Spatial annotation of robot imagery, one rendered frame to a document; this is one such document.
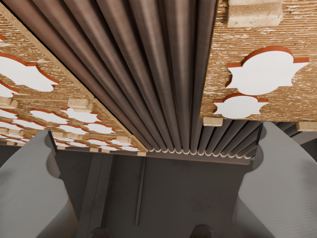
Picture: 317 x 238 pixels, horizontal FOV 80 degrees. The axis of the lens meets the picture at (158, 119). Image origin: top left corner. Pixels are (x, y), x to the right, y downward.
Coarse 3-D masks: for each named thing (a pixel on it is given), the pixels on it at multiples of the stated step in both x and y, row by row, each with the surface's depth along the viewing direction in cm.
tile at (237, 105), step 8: (232, 96) 44; (240, 96) 43; (248, 96) 43; (256, 96) 44; (216, 104) 48; (224, 104) 47; (232, 104) 47; (240, 104) 47; (248, 104) 46; (256, 104) 46; (264, 104) 45; (216, 112) 53; (224, 112) 52; (232, 112) 52; (240, 112) 51; (248, 112) 51; (256, 112) 50
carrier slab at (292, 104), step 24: (288, 0) 22; (312, 0) 22; (216, 24) 26; (288, 24) 25; (312, 24) 25; (216, 48) 31; (240, 48) 30; (288, 48) 29; (312, 48) 29; (216, 72) 37; (312, 72) 34; (216, 96) 46; (264, 96) 44; (288, 96) 43; (312, 96) 42; (264, 120) 58; (288, 120) 56; (312, 120) 54
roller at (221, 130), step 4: (224, 120) 66; (228, 120) 65; (224, 124) 69; (228, 124) 69; (216, 128) 79; (220, 128) 75; (224, 128) 73; (216, 132) 82; (220, 132) 78; (224, 132) 80; (212, 136) 91; (216, 136) 86; (220, 136) 85; (212, 140) 94; (216, 140) 91; (208, 144) 110; (212, 144) 101; (216, 144) 101; (208, 148) 113; (212, 148) 108; (204, 152) 131; (208, 152) 121
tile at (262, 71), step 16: (272, 48) 29; (240, 64) 33; (256, 64) 32; (272, 64) 32; (288, 64) 31; (304, 64) 31; (240, 80) 37; (256, 80) 36; (272, 80) 36; (288, 80) 35
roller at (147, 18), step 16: (144, 0) 26; (144, 16) 28; (160, 16) 30; (144, 32) 31; (160, 32) 32; (144, 48) 36; (160, 48) 35; (160, 64) 39; (160, 80) 45; (160, 96) 54; (176, 128) 82; (176, 144) 109
